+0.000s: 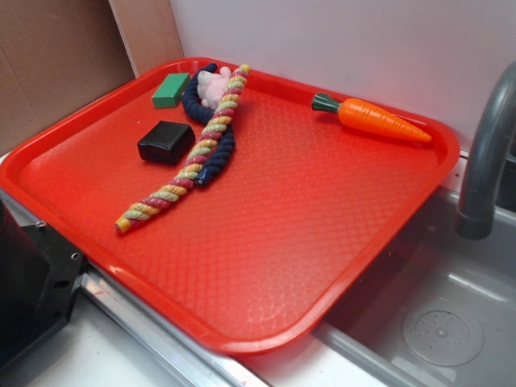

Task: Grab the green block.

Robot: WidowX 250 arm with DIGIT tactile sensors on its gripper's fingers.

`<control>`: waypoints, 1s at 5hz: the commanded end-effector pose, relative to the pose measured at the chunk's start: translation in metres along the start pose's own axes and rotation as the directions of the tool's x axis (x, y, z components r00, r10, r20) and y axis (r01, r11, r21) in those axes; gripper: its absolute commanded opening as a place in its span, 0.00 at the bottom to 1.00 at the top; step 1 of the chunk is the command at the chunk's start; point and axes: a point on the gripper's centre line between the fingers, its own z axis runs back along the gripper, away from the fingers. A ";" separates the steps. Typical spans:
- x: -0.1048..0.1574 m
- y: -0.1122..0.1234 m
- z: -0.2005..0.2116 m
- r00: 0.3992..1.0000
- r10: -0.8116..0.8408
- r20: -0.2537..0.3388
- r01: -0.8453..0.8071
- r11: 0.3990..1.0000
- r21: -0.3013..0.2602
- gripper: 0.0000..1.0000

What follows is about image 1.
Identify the grey sink basin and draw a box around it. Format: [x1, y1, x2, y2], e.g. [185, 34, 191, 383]
[314, 189, 515, 386]

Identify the dark blue twisted rope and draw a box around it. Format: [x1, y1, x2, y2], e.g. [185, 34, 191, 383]
[181, 63, 237, 189]

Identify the round sink drain cover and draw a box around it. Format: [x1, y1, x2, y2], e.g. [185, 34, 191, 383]
[402, 306, 484, 367]

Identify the red plastic tray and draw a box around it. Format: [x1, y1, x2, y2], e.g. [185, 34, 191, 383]
[1, 58, 460, 355]

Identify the black rectangular block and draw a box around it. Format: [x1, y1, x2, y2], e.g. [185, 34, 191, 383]
[137, 121, 195, 165]

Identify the orange plastic carrot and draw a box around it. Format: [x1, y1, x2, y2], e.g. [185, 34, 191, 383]
[311, 93, 432, 144]

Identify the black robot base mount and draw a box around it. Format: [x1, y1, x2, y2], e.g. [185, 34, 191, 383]
[1, 204, 85, 372]

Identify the grey faucet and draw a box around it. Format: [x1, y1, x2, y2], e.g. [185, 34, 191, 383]
[456, 63, 515, 239]

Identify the brown cardboard panel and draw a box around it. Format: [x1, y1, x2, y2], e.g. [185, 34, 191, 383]
[1, 1, 183, 154]

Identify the green block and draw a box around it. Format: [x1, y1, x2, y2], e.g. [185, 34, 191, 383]
[152, 73, 190, 109]

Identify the multicolour twisted rope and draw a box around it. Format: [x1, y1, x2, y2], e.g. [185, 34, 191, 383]
[114, 64, 252, 235]

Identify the pink plush toy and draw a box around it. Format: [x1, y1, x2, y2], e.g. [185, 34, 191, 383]
[198, 66, 231, 110]

